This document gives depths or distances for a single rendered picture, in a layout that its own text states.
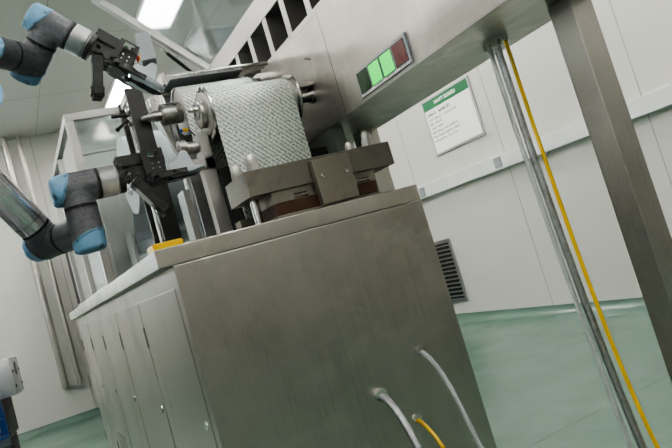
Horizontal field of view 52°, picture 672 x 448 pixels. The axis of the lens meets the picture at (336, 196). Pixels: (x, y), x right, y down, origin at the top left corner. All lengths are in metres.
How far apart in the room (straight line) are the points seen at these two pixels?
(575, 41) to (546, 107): 3.15
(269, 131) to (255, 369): 0.67
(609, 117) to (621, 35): 2.77
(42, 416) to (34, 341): 0.69
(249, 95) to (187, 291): 0.64
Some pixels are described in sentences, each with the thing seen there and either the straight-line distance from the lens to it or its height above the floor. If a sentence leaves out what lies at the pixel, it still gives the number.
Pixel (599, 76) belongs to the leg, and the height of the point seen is 0.97.
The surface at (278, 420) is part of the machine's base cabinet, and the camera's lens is 1.52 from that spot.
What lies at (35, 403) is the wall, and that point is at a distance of 7.26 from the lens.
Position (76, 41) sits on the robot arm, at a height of 1.47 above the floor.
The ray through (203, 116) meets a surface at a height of 1.23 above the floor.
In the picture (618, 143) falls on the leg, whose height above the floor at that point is 0.84.
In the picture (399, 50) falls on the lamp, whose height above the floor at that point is 1.19.
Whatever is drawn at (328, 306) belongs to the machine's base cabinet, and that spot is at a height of 0.68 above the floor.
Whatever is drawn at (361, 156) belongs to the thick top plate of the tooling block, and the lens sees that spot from 1.73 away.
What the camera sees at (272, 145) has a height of 1.12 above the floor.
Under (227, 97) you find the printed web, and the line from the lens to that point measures 1.86.
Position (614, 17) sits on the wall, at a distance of 4.19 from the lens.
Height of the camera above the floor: 0.78
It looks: 5 degrees up
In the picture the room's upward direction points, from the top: 16 degrees counter-clockwise
